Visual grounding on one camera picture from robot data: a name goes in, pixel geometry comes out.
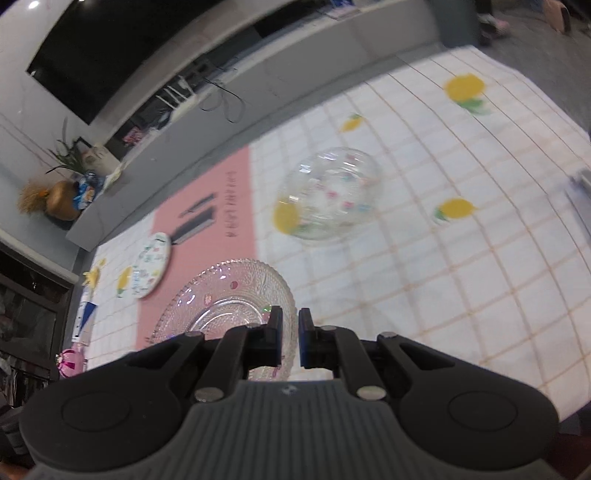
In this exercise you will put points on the pink white slipper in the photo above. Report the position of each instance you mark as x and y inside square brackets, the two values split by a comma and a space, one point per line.
[493, 27]

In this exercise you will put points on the black wall television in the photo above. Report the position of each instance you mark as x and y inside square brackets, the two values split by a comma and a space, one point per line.
[115, 46]

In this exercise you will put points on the gold vase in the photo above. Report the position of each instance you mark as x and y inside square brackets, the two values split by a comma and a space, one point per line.
[64, 201]

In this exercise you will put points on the grey marble television bench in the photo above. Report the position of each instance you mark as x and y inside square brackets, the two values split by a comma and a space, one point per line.
[258, 101]

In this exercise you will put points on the pink round toy case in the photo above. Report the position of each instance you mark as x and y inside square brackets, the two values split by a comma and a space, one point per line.
[70, 362]

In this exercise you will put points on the white painted plate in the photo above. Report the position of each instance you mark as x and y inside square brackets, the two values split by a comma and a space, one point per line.
[150, 265]

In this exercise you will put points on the green plant in blue vase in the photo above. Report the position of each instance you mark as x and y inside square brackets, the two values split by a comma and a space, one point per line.
[69, 154]

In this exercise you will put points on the dried flower bunch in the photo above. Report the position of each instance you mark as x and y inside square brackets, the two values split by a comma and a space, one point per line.
[32, 196]

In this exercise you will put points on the pink photo frame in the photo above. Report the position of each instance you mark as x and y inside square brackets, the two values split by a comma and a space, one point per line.
[134, 134]

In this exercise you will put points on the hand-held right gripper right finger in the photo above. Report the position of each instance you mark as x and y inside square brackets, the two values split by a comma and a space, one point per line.
[305, 337]

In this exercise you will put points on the white drawing card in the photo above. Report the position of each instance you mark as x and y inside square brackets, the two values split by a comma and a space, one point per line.
[102, 159]

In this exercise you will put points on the clear printed glass bowl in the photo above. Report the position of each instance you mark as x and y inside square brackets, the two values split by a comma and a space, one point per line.
[332, 194]

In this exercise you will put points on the clear embossed glass plate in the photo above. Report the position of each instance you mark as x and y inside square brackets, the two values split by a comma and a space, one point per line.
[226, 295]

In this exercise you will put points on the white router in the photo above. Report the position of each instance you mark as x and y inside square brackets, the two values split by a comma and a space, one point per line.
[178, 99]

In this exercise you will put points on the grey phone stand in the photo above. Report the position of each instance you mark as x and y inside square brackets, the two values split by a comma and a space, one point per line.
[581, 180]

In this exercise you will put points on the pink space heater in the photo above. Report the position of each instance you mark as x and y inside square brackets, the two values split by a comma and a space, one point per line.
[556, 14]

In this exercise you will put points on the white blue carton box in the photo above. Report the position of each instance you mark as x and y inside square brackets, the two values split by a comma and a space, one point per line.
[85, 321]

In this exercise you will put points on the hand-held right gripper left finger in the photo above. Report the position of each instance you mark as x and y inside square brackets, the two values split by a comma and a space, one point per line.
[275, 332]

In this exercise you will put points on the blue snack bags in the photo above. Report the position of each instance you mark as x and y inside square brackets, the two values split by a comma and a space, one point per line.
[87, 189]

